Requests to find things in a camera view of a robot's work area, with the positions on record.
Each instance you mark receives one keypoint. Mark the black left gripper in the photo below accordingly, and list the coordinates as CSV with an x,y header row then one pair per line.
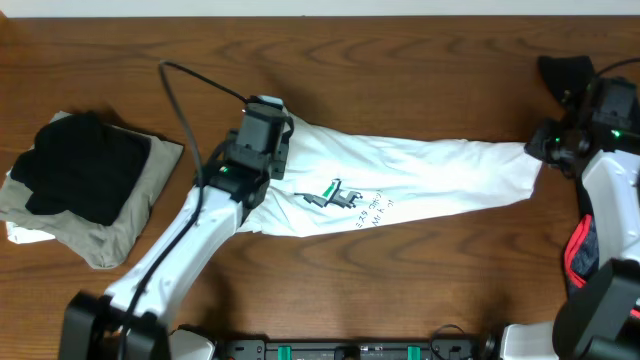
x,y
279,163

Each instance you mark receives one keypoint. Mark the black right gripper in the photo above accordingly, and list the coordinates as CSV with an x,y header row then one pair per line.
x,y
538,148

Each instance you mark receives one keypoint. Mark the white printed t-shirt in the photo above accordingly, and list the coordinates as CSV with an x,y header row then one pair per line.
x,y
337,182

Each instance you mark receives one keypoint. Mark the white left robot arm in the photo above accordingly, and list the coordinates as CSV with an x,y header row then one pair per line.
x,y
131,319

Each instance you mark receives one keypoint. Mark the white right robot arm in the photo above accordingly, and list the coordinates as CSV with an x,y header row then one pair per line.
x,y
597,144

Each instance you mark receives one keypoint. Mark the black garment at right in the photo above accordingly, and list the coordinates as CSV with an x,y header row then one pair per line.
x,y
566,77

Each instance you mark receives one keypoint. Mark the grey red-trimmed garment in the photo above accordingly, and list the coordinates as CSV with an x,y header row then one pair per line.
x,y
580,259

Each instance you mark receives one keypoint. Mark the folded black garment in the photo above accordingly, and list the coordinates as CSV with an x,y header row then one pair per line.
x,y
83,165

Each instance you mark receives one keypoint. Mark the folded beige garment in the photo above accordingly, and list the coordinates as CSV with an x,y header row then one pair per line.
x,y
105,247

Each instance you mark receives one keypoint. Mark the folded white garment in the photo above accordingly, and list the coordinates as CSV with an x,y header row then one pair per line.
x,y
21,226

